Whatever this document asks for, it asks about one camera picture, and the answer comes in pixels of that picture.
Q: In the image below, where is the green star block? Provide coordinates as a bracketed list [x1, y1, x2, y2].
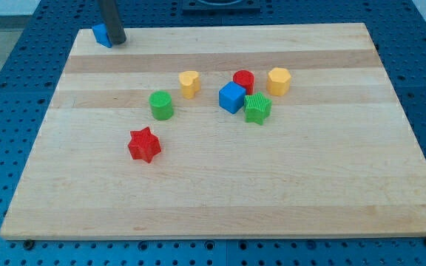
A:
[244, 92, 272, 125]

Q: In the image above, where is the yellow heart block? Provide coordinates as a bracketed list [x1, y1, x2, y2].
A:
[178, 70, 201, 99]

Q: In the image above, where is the yellow hexagon block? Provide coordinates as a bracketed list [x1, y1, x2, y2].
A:
[266, 67, 291, 96]

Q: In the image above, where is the wooden board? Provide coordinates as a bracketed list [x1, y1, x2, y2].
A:
[0, 23, 426, 240]

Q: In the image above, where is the red cylinder block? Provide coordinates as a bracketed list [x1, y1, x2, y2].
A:
[233, 69, 254, 95]

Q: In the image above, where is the red star block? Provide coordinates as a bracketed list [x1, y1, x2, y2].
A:
[127, 126, 161, 163]

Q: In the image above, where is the green cylinder block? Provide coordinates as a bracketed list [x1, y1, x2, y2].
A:
[149, 91, 174, 120]

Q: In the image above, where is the blue triangular block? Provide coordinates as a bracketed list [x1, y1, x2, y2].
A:
[92, 24, 112, 48]

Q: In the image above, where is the blue cube block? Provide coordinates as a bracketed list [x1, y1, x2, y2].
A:
[219, 81, 246, 114]

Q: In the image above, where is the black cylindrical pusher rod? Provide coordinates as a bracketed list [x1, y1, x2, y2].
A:
[97, 0, 126, 45]

